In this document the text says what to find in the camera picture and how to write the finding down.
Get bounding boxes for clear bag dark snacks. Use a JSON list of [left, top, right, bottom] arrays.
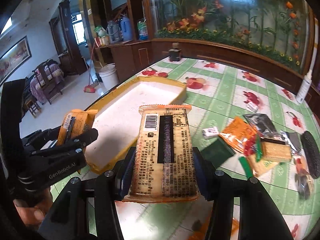
[[293, 155, 314, 200]]

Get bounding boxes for green cracker pack plain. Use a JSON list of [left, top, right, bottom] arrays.
[[255, 138, 292, 163]]

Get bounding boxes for person's left hand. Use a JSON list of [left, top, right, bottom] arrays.
[[13, 188, 53, 229]]

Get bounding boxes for large orange cracker pack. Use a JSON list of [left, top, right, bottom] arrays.
[[121, 105, 199, 203]]

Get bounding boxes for green cracker pack weidan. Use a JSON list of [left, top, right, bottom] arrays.
[[238, 154, 279, 179]]

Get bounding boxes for small white candy pack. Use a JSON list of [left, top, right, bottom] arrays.
[[202, 126, 220, 139]]

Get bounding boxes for dark green packet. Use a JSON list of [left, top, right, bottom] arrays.
[[200, 138, 235, 169]]

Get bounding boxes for orange sachet snack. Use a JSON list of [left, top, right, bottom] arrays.
[[219, 116, 257, 153]]

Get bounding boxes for flower glass display panel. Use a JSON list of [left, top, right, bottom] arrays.
[[150, 0, 309, 72]]

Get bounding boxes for grey water jug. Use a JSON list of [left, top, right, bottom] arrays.
[[106, 20, 120, 43]]

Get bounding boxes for green white bag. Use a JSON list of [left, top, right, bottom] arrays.
[[94, 25, 110, 46]]

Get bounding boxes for black glasses case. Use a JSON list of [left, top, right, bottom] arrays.
[[300, 131, 320, 179]]

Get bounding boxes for white plastic bucket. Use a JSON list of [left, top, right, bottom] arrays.
[[99, 63, 119, 90]]

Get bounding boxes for dark ink bottle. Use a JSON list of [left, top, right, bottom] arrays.
[[169, 42, 181, 62]]

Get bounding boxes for wooden chair with cloth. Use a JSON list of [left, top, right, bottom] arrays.
[[30, 60, 65, 105]]

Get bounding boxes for silver foil bag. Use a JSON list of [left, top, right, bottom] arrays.
[[243, 113, 277, 137], [279, 130, 301, 154]]

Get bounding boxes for blue green detergent bag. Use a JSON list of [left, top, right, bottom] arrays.
[[137, 19, 149, 40]]

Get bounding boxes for framed wall painting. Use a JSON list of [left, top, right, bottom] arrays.
[[0, 36, 32, 84]]

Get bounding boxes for white spray bottle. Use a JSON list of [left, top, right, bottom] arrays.
[[296, 69, 312, 104]]

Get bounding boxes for yellow white tray box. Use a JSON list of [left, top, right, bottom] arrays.
[[85, 76, 187, 174]]

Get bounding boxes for blue thermos jug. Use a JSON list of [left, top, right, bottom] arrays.
[[120, 15, 133, 41]]

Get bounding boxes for red broom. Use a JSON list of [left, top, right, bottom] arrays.
[[84, 45, 99, 93]]

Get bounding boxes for small orange cracker box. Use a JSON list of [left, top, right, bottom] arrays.
[[56, 109, 98, 146]]

